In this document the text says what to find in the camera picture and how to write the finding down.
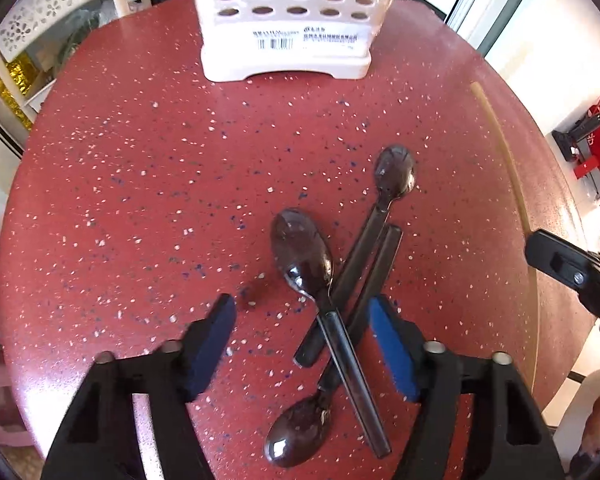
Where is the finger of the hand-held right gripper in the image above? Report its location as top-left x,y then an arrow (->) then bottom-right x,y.
525,229 -> 600,331

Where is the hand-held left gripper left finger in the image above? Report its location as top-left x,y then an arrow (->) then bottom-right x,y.
40,294 -> 238,480

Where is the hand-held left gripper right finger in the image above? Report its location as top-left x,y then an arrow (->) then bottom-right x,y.
367,296 -> 566,480

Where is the black spoon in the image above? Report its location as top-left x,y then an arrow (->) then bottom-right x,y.
263,225 -> 403,468
294,145 -> 417,367
271,208 -> 392,460

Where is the wooden chopstick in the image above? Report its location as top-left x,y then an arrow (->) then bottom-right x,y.
470,81 -> 531,233

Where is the cream plastic utensil holder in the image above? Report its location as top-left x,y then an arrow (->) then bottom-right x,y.
187,0 -> 408,82

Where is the black floor device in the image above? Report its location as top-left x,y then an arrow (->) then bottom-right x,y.
552,119 -> 600,162

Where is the gold foil package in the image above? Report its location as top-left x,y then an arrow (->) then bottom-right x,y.
0,59 -> 37,132

